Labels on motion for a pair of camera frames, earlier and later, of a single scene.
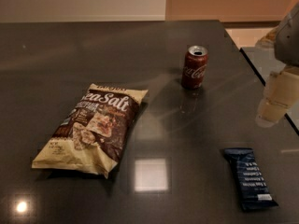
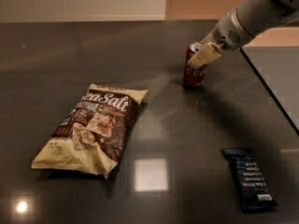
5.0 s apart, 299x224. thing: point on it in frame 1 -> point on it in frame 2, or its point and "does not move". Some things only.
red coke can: x=193 y=72 does not move
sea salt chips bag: x=92 y=136 does not move
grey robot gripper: x=288 y=41 -> x=230 y=32
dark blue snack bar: x=254 y=191 does not move
